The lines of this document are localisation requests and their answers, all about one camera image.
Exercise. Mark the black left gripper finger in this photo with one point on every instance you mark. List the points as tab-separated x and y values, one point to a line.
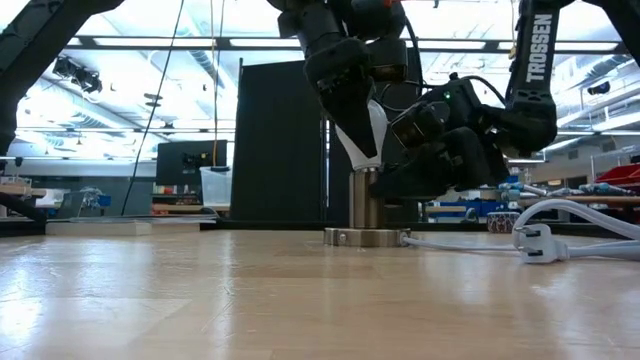
352	110

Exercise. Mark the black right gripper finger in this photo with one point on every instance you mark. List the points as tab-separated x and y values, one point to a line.
415	182

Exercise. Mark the white light bulb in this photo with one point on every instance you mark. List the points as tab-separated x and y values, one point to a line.
381	130

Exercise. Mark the brushed metal lamp base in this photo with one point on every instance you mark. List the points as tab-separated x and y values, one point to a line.
365	235

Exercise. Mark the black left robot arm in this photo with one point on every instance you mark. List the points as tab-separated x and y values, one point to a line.
30	50

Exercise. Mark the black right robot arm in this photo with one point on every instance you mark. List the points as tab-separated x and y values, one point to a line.
537	100

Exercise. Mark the blue storage bins shelf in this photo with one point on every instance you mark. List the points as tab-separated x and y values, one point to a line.
452	207

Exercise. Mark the black partition screen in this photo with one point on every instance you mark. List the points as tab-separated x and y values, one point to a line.
280	150

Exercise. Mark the wooden workbench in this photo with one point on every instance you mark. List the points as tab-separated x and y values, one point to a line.
575	200

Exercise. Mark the black ceiling-hung device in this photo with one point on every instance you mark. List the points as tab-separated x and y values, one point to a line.
599	88
77	75

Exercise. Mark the red storage bin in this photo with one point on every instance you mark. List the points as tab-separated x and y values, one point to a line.
620	175

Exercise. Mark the clear plastic bin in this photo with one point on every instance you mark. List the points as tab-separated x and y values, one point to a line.
216	187

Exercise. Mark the black monitor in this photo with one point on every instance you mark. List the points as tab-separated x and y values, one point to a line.
185	162

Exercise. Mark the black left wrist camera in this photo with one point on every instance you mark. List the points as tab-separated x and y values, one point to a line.
389	60

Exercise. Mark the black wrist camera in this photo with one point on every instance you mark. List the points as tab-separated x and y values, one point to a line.
389	60
420	125

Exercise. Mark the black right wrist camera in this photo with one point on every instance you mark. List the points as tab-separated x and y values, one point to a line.
420	125

